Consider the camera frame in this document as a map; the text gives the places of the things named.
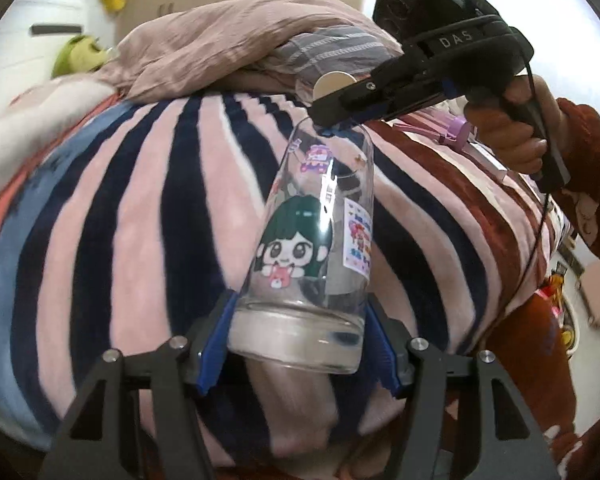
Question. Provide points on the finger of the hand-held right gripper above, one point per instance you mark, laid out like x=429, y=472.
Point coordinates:
x=365, y=97

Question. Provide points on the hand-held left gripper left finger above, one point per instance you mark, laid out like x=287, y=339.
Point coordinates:
x=214, y=355

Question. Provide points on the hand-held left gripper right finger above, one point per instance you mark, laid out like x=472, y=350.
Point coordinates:
x=381, y=347

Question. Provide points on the clear glass cup cartoon stickers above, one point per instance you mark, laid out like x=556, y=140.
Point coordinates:
x=305, y=240

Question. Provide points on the person's right forearm brown sleeve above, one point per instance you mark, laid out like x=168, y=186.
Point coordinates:
x=592, y=170

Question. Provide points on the person's right hand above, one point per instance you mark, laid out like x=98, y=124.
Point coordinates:
x=505, y=135

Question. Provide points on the round white disc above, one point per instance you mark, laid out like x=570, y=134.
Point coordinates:
x=330, y=85

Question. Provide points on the grey striped cloth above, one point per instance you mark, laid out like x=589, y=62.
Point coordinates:
x=330, y=52

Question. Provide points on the purple plastic item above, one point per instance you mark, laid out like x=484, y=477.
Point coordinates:
x=452, y=132

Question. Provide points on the white pink tube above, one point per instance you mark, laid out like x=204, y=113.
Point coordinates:
x=487, y=160

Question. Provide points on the striped pink navy blanket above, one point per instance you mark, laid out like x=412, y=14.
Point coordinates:
x=145, y=220

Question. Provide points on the person's leg brown trousers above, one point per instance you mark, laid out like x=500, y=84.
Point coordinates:
x=530, y=385

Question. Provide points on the beige crumpled duvet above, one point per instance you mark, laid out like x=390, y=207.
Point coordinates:
x=205, y=45

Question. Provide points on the green plush toy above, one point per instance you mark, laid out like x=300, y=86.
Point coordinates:
x=77, y=55

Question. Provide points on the cream fleece blanket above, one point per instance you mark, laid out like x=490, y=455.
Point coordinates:
x=35, y=125

